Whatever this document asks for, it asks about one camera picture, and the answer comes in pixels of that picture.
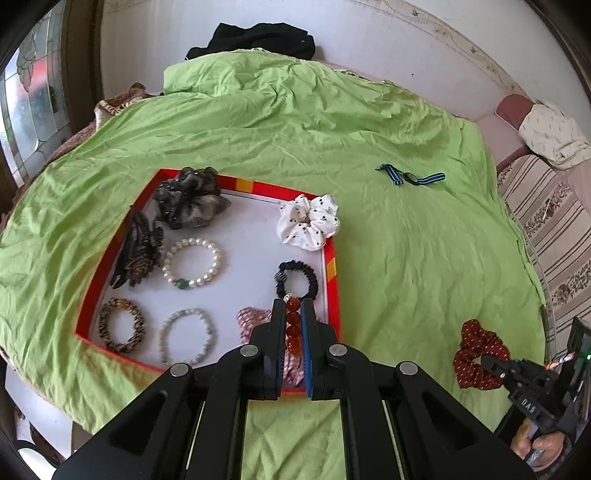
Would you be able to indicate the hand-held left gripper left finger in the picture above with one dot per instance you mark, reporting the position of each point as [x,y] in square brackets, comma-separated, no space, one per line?
[277,350]

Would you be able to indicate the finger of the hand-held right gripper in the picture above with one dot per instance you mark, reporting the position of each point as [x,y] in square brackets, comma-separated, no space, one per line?
[496,364]

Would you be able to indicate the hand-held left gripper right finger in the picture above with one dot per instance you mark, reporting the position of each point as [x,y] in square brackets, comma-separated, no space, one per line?
[308,360]

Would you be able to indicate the red dotted scrunchie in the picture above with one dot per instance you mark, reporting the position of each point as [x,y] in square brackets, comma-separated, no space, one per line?
[471,341]

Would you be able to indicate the red cardboard tray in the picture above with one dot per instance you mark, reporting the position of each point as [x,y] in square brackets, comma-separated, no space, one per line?
[240,240]

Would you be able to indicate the black hair clip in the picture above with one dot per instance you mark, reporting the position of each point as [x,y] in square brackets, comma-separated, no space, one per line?
[141,249]

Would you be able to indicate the person's right hand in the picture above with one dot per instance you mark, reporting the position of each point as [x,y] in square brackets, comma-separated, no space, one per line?
[545,450]

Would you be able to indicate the red plaid scrunchie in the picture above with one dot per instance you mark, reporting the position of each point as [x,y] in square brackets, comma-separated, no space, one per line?
[251,318]

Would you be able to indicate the green bed blanket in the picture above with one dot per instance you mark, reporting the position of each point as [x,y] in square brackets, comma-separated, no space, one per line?
[392,277]

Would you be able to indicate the white dotted scrunchie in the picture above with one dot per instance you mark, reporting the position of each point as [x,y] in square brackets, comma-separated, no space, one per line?
[309,226]

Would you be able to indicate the striped floral sofa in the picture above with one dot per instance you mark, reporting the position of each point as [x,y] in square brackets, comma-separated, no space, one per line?
[549,230]

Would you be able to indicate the grey green scrunchie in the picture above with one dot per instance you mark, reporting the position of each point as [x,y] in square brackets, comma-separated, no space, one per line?
[189,198]

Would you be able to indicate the white printed cloth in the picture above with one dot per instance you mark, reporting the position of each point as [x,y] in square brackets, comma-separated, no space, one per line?
[554,134]

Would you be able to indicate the brown patterned bedspread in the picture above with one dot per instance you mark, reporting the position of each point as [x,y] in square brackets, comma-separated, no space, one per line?
[115,104]

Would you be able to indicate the black cloth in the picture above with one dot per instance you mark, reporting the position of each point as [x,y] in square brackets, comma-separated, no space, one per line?
[263,39]

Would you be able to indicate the stained glass window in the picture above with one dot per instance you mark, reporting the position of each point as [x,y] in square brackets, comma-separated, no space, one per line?
[32,92]

